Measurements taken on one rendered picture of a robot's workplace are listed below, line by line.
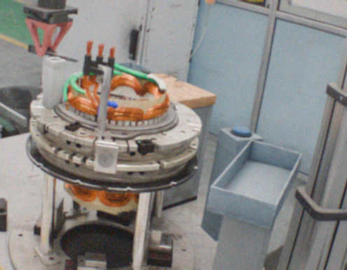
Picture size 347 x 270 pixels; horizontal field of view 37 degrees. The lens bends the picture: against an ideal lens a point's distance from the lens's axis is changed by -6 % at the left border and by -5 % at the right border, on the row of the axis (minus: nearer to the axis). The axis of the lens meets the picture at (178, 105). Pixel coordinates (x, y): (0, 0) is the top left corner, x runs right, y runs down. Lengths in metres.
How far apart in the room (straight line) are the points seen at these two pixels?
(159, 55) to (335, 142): 2.36
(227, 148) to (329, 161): 0.22
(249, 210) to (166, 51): 2.66
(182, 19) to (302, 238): 2.44
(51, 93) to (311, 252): 0.66
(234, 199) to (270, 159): 0.24
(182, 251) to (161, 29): 2.34
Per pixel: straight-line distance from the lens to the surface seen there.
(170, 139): 0.92
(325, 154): 1.17
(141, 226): 0.98
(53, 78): 0.98
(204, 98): 1.29
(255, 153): 1.07
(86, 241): 1.18
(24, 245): 1.13
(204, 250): 1.21
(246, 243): 0.96
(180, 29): 3.49
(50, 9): 1.06
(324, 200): 1.19
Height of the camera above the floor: 1.43
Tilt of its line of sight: 18 degrees down
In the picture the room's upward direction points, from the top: 9 degrees clockwise
